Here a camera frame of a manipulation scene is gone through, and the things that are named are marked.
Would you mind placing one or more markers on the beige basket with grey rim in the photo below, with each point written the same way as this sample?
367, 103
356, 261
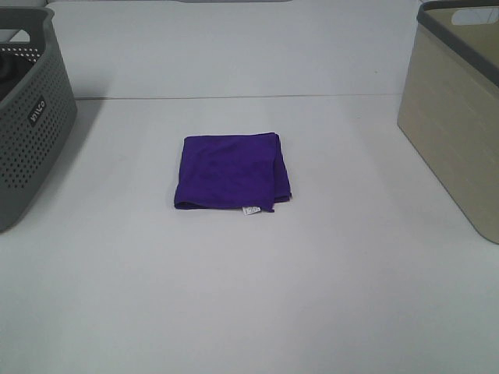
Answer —
449, 107

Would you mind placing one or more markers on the grey perforated plastic basket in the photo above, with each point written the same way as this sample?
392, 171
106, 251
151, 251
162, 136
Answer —
38, 108

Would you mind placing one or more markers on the purple towel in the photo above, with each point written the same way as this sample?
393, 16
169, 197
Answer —
232, 172

